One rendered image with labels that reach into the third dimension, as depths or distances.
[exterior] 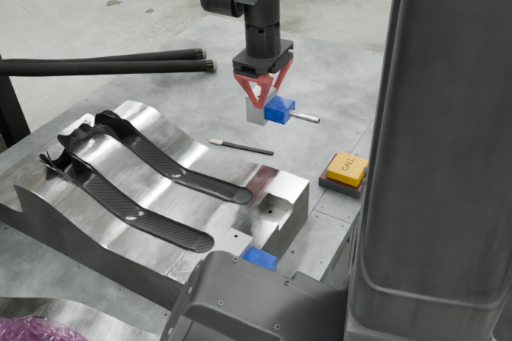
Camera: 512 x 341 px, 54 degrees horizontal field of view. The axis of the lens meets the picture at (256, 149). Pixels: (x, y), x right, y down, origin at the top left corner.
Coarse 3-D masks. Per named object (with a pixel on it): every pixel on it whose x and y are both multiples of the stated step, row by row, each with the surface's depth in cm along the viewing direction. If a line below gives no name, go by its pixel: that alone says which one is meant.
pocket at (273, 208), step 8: (264, 200) 79; (272, 200) 79; (280, 200) 78; (288, 200) 78; (256, 208) 76; (264, 208) 80; (272, 208) 80; (280, 208) 80; (288, 208) 79; (264, 216) 79; (272, 216) 79; (280, 216) 78; (288, 216) 77; (280, 224) 76
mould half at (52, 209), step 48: (48, 144) 95; (96, 144) 83; (192, 144) 89; (0, 192) 85; (48, 192) 74; (144, 192) 80; (192, 192) 80; (288, 192) 79; (48, 240) 82; (96, 240) 73; (144, 240) 73; (288, 240) 80; (144, 288) 73
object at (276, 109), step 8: (256, 88) 90; (272, 88) 90; (256, 96) 88; (272, 96) 90; (248, 104) 89; (264, 104) 88; (272, 104) 88; (280, 104) 88; (288, 104) 88; (248, 112) 90; (256, 112) 89; (264, 112) 88; (272, 112) 88; (280, 112) 87; (288, 112) 88; (296, 112) 87; (248, 120) 91; (256, 120) 90; (264, 120) 90; (272, 120) 89; (280, 120) 88; (312, 120) 86
